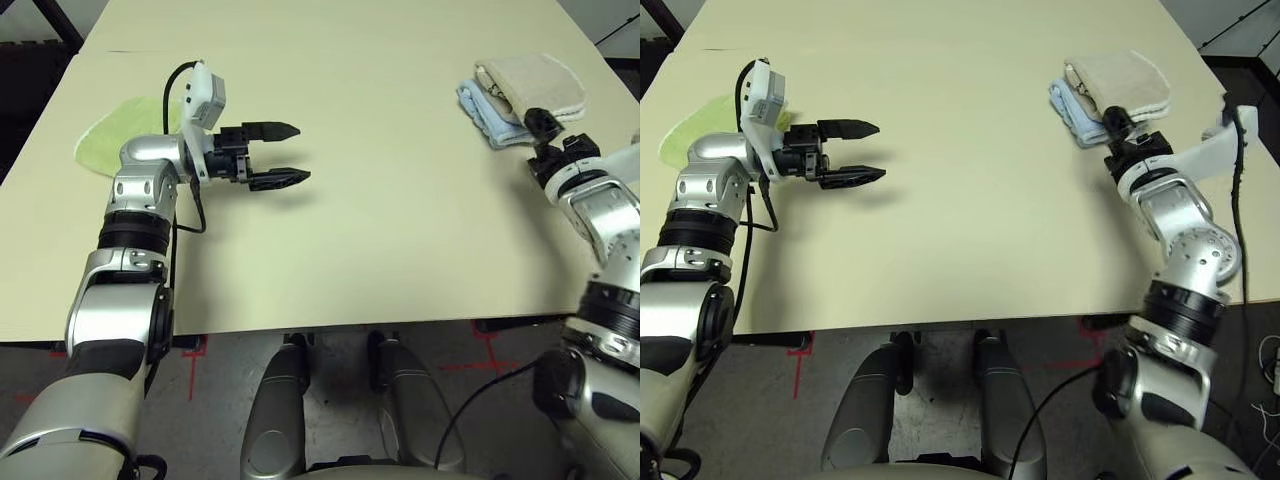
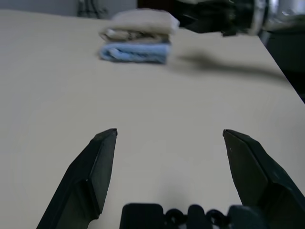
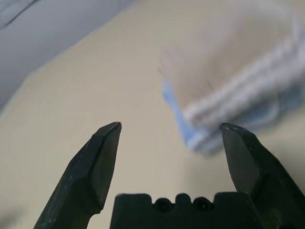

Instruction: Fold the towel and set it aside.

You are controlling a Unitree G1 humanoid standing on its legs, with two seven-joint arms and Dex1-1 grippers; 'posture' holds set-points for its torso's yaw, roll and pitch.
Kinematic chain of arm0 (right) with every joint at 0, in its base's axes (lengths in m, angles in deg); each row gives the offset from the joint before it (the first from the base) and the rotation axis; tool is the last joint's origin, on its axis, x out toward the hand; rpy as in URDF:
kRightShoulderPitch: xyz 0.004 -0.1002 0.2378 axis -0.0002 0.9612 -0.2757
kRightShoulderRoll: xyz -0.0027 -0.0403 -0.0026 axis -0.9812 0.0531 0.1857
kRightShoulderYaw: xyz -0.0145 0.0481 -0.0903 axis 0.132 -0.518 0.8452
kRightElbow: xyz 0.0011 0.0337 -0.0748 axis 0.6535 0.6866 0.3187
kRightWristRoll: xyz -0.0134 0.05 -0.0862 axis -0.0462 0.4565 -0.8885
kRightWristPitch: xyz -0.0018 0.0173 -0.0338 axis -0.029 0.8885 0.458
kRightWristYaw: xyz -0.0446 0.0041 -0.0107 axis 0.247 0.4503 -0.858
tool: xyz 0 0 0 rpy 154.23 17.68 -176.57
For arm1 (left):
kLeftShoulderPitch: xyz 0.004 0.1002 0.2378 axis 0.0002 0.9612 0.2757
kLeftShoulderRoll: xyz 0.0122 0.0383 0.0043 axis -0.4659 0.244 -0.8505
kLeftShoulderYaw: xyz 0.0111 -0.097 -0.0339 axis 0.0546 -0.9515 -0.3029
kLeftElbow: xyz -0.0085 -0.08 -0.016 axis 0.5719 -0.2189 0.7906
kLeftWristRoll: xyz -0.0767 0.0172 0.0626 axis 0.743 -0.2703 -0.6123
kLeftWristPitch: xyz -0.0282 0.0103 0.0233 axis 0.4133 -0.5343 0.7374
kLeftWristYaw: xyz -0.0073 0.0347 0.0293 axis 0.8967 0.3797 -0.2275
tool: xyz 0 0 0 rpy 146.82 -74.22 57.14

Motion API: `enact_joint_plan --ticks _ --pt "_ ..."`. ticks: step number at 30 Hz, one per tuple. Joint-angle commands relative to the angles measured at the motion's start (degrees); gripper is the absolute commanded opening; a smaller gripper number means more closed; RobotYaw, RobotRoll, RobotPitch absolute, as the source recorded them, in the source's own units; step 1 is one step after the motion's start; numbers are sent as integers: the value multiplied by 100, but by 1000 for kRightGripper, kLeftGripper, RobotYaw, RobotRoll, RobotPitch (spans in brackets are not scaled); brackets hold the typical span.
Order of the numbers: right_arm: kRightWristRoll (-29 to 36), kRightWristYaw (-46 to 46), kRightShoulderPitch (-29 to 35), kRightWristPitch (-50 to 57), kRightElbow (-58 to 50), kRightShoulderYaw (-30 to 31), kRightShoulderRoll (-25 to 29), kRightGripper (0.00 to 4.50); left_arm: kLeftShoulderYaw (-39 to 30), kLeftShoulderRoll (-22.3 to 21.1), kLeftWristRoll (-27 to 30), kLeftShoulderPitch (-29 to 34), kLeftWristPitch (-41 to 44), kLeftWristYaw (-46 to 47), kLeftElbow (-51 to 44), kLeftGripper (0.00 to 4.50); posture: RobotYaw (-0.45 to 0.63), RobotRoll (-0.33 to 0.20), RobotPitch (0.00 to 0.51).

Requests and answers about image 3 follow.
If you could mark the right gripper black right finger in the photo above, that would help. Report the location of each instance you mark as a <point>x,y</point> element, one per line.
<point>252,162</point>

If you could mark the beige towel with white trim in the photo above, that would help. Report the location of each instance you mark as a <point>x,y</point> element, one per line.
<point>226,71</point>

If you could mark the light blue folded towel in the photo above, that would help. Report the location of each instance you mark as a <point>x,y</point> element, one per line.
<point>190,133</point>

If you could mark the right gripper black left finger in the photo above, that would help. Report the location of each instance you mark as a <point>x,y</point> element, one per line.
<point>90,171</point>

